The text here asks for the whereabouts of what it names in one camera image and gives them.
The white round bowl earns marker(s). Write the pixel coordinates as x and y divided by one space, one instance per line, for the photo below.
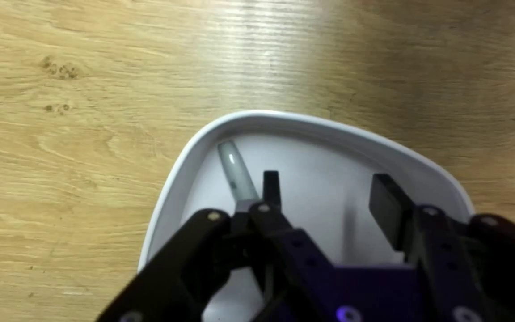
317 154

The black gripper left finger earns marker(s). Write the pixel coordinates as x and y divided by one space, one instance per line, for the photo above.
228 256

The grey Sharpie marker green cap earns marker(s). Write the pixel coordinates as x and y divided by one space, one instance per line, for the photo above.
239 172

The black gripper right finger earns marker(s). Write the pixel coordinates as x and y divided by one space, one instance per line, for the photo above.
448 250

